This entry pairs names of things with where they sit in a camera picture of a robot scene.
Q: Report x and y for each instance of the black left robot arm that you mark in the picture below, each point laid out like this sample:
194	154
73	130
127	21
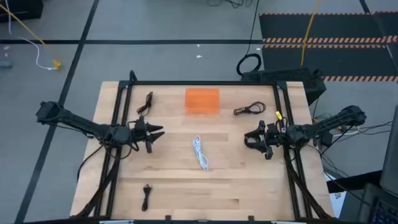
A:
77	121

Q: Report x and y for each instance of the small grey floor object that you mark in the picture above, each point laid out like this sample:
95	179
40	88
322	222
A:
4	64

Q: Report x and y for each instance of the dark monitor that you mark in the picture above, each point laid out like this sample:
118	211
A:
392	155

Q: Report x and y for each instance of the black box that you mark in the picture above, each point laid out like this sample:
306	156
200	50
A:
18	12

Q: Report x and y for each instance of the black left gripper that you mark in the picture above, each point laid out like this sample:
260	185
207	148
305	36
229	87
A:
140	129

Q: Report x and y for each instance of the black mat with hazard stripes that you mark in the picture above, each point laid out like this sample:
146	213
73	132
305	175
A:
286	26

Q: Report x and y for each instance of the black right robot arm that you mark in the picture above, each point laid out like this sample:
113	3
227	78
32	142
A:
329	119

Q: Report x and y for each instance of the black keyboard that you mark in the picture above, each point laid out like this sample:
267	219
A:
384	213

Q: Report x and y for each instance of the white printed paper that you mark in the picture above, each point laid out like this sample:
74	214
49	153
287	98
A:
338	202

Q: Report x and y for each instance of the orange translucent plastic box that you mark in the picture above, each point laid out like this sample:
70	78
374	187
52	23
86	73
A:
202	101

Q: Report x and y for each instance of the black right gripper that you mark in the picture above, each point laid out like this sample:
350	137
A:
275	134

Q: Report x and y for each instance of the black aluminium table frame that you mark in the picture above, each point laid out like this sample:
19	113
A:
202	83

